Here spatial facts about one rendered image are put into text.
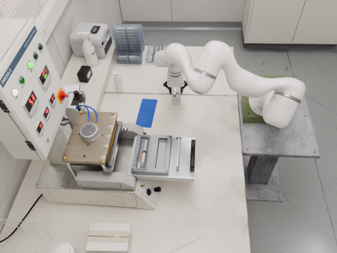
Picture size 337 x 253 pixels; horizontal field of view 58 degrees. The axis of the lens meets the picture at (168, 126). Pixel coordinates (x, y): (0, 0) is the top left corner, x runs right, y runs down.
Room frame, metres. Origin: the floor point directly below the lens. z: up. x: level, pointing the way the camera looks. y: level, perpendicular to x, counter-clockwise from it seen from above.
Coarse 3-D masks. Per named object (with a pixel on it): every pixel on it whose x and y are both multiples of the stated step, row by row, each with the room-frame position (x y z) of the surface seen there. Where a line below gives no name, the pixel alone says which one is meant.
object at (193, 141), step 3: (192, 141) 0.80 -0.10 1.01; (195, 141) 0.80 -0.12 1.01; (192, 144) 0.78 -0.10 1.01; (195, 144) 0.79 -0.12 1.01; (192, 147) 0.77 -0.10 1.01; (192, 150) 0.75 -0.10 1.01; (192, 153) 0.74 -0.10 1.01; (192, 156) 0.72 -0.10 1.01; (192, 159) 0.70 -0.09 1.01; (192, 162) 0.69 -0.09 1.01; (192, 165) 0.67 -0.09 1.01; (192, 168) 0.67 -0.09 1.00; (192, 171) 0.67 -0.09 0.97
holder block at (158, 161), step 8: (152, 136) 0.86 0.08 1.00; (160, 136) 0.85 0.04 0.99; (168, 136) 0.85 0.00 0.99; (136, 144) 0.82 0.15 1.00; (152, 144) 0.81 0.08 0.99; (160, 144) 0.82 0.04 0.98; (168, 144) 0.80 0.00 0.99; (152, 152) 0.77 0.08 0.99; (160, 152) 0.77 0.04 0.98; (168, 152) 0.76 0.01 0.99; (152, 160) 0.72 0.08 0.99; (160, 160) 0.73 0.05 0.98; (168, 160) 0.72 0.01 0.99; (152, 168) 0.68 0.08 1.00; (160, 168) 0.69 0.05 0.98; (168, 168) 0.68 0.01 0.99
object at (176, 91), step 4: (172, 88) 1.35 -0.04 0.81; (176, 88) 1.35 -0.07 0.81; (180, 88) 1.35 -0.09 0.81; (172, 92) 1.32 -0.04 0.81; (176, 92) 1.32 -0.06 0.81; (180, 92) 1.31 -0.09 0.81; (172, 96) 1.28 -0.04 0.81; (176, 96) 1.28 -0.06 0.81; (180, 96) 1.28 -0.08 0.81; (172, 100) 1.25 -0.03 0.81; (176, 100) 1.25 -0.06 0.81; (180, 100) 1.25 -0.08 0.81
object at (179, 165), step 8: (136, 136) 0.88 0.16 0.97; (176, 144) 0.82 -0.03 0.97; (184, 144) 0.82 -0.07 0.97; (176, 152) 0.77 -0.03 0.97; (184, 152) 0.77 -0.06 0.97; (176, 160) 0.73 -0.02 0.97; (184, 160) 0.73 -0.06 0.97; (176, 168) 0.68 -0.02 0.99; (184, 168) 0.69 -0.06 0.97; (136, 176) 0.67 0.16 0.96; (144, 176) 0.66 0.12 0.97; (152, 176) 0.66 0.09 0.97; (160, 176) 0.65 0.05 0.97; (168, 176) 0.65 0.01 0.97; (176, 176) 0.65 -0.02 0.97; (184, 176) 0.65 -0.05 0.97; (192, 176) 0.64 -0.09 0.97
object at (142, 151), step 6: (144, 138) 0.84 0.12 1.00; (138, 144) 0.81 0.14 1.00; (144, 144) 0.81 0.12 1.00; (138, 150) 0.78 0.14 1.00; (144, 150) 0.77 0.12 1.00; (138, 156) 0.74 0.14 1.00; (144, 156) 0.74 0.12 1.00; (138, 162) 0.71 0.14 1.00; (144, 162) 0.71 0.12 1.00; (144, 168) 0.68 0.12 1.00
